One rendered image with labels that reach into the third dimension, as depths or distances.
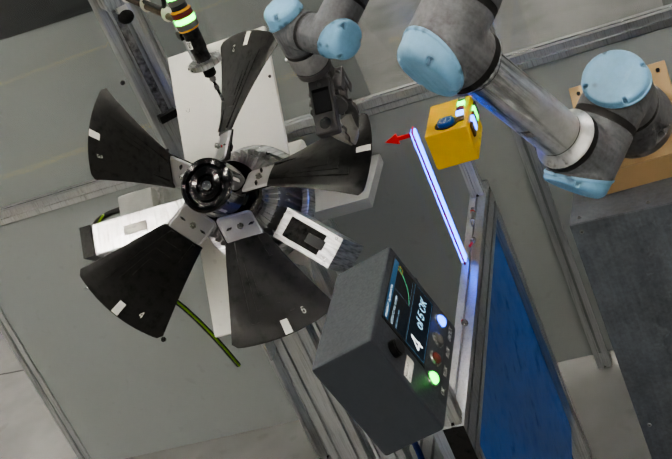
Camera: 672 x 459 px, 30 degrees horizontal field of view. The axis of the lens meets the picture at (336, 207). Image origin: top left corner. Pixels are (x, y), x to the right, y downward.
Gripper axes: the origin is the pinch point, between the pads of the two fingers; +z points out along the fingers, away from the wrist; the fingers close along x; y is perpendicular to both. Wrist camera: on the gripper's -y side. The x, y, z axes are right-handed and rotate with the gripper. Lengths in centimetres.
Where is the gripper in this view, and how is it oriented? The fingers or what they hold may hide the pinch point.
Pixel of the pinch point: (351, 142)
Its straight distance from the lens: 255.6
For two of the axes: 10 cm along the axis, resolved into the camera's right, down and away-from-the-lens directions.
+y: 0.4, -7.2, 6.9
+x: -9.2, 2.5, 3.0
